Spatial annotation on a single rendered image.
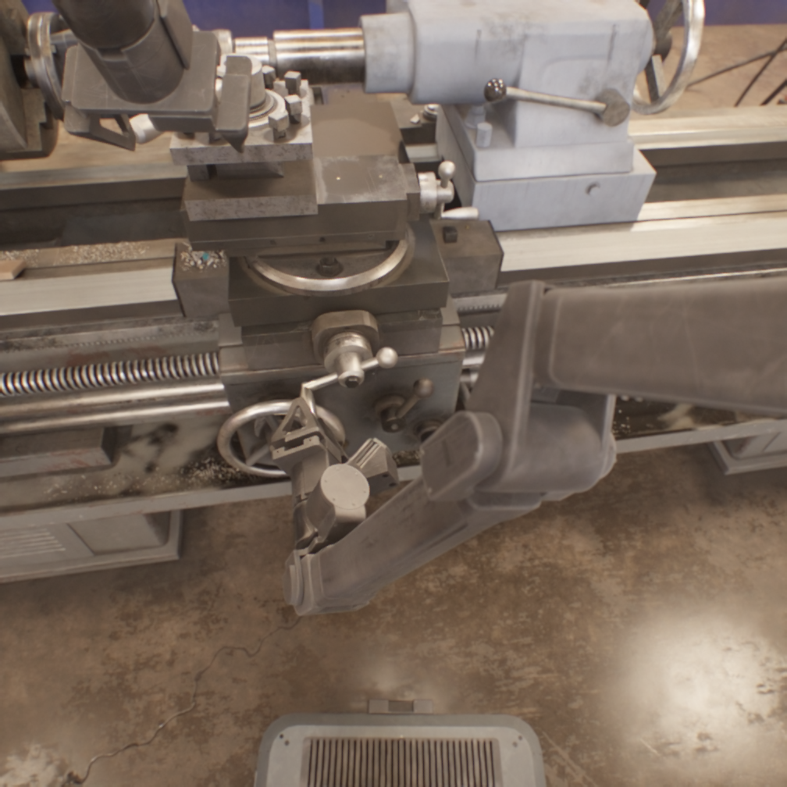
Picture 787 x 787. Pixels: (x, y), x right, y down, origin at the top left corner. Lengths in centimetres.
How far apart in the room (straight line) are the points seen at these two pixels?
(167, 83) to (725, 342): 40
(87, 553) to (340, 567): 119
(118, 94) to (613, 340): 38
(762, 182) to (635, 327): 147
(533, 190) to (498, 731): 99
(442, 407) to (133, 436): 71
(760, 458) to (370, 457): 153
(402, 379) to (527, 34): 57
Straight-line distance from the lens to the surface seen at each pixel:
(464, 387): 114
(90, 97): 52
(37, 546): 171
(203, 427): 140
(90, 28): 45
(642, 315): 31
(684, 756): 166
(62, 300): 111
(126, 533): 163
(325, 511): 66
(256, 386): 98
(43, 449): 140
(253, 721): 154
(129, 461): 140
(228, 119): 51
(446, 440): 37
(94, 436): 138
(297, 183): 83
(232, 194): 82
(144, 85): 49
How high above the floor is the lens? 150
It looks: 51 degrees down
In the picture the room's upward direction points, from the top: 2 degrees clockwise
